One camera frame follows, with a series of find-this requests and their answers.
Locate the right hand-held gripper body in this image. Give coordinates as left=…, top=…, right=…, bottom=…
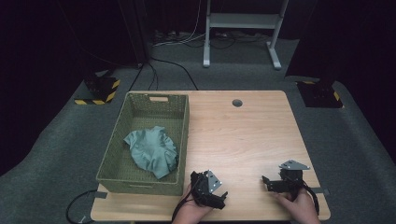
left=278, top=159, right=311, bottom=201

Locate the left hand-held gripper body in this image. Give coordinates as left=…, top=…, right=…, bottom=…
left=190, top=169, right=224, bottom=207

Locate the green cloth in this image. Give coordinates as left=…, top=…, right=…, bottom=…
left=123, top=125, right=180, bottom=180

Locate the green woven basket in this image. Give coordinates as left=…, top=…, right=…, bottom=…
left=95, top=91, right=191, bottom=197

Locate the person's left hand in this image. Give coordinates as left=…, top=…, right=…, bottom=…
left=172, top=184, right=216, bottom=224

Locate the person's right hand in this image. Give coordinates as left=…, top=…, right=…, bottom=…
left=275, top=188, right=321, bottom=224

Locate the black stand base yellow tape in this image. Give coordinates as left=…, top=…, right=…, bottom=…
left=294, top=79, right=346, bottom=109

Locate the black yellow striped stand base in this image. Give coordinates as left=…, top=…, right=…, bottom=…
left=74, top=76, right=121, bottom=106

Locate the white metal stand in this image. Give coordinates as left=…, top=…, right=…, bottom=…
left=203, top=0, right=290, bottom=70

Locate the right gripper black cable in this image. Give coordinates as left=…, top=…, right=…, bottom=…
left=300, top=180, right=321, bottom=217

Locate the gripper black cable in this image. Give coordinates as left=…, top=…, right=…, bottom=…
left=170, top=186, right=196, bottom=223
left=300, top=180, right=321, bottom=217

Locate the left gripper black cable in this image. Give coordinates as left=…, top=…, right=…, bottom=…
left=170, top=186, right=196, bottom=223

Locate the long black floor cable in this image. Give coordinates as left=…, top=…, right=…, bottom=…
left=149, top=57, right=200, bottom=91

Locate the thin black floor cable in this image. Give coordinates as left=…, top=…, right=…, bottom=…
left=128, top=63, right=160, bottom=91

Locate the black cable under table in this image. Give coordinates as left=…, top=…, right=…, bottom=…
left=65, top=189, right=100, bottom=224

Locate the black cable bundle under stand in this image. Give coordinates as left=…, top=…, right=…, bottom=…
left=210, top=30, right=273, bottom=50

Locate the white floor cable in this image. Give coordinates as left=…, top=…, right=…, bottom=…
left=152, top=0, right=207, bottom=49

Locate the dark vertical post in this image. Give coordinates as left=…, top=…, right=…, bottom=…
left=118, top=0, right=151, bottom=66

